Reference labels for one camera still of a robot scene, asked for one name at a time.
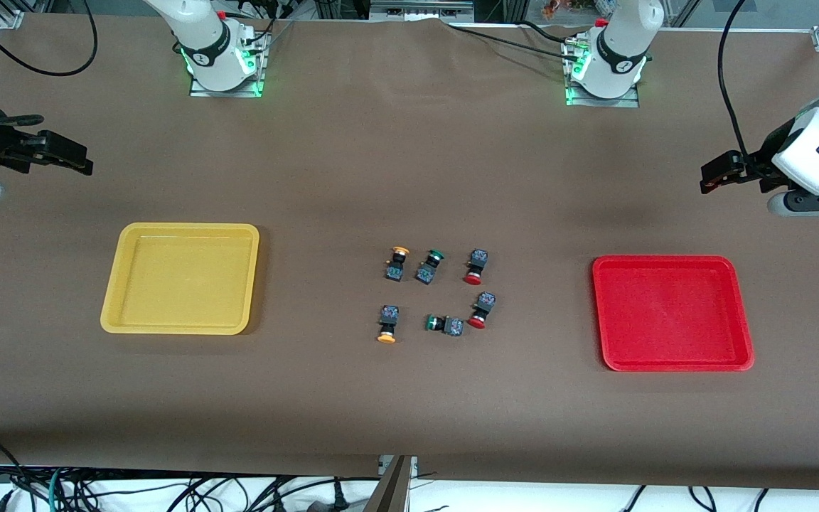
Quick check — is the red mushroom push button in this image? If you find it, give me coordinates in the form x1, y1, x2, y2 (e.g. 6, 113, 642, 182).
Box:
468, 292, 498, 330
463, 249, 490, 286

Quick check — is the yellow mushroom push button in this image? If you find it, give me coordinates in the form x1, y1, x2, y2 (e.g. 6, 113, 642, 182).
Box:
376, 304, 401, 345
385, 245, 411, 282

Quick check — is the red plastic tray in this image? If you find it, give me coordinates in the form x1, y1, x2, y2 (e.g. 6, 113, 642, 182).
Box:
591, 255, 756, 373

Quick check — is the yellow plastic tray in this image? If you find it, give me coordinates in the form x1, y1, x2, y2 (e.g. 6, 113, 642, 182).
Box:
100, 222, 261, 336

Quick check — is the green push button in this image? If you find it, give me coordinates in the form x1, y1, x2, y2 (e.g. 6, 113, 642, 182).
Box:
414, 249, 447, 286
424, 314, 465, 338

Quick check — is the grey device box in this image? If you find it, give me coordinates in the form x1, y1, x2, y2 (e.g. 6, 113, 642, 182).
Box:
370, 0, 475, 22

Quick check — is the brown table cover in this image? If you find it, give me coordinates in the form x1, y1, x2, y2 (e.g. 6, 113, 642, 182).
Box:
0, 13, 819, 491

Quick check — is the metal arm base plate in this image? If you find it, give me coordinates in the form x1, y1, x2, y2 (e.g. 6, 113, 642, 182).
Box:
563, 39, 642, 108
188, 34, 266, 99

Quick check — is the silver metal bracket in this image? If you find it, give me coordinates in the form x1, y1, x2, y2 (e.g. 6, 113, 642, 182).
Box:
378, 455, 419, 479

